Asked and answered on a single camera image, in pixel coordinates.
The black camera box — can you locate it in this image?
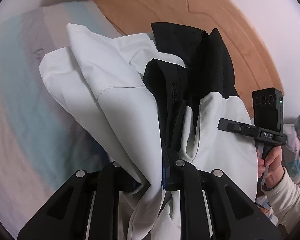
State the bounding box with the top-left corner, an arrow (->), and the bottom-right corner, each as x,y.
252,87 -> 283,132

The person's right hand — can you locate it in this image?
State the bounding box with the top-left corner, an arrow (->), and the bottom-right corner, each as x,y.
256,146 -> 285,189

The colourful patterned blanket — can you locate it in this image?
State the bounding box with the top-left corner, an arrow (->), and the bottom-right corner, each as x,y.
255,109 -> 300,228

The black and white jacket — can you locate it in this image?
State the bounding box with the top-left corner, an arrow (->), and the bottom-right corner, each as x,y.
39,22 -> 257,239

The striped bed sheet mattress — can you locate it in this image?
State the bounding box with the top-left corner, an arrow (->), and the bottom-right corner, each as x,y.
0,0 -> 119,237

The cream sleeve forearm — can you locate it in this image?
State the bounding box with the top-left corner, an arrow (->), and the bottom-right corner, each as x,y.
262,168 -> 300,233

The wooden headboard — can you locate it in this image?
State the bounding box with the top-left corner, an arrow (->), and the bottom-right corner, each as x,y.
92,0 -> 285,120

